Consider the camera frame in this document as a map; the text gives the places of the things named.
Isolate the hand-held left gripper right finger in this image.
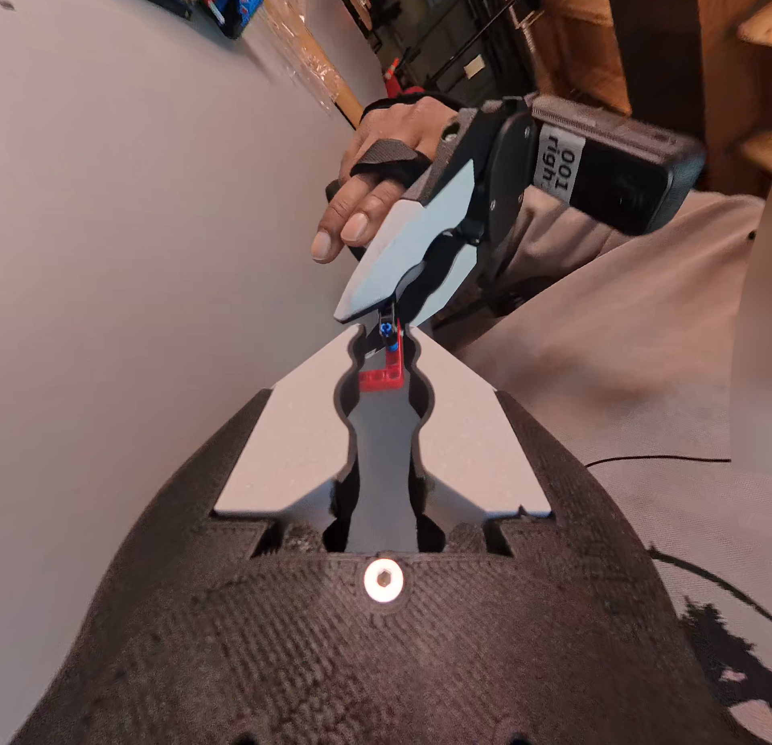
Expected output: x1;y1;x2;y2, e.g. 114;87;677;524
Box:
405;324;554;521

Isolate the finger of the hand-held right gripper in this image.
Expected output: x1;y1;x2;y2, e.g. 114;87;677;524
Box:
333;157;478;325
395;232;483;329

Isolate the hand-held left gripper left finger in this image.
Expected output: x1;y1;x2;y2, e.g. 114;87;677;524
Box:
214;324;368;518

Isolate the black lego beam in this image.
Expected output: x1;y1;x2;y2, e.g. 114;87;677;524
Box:
365;301;402;360

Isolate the red angled lego beam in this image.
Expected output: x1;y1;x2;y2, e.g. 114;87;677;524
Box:
358;329;406;391

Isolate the person's right hand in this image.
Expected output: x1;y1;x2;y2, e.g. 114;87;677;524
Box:
310;101;459;263

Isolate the brown cardboard box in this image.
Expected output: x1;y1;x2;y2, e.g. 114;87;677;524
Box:
531;0;634;118

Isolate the person's beige sweatshirt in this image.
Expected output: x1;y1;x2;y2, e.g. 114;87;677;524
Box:
440;187;772;745

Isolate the black storage case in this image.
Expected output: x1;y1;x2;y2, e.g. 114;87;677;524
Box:
326;0;544;94

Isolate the clear plastic bag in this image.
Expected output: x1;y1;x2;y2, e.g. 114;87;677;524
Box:
256;0;365;132

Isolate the thin black cable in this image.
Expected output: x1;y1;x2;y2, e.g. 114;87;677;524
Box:
585;454;733;469

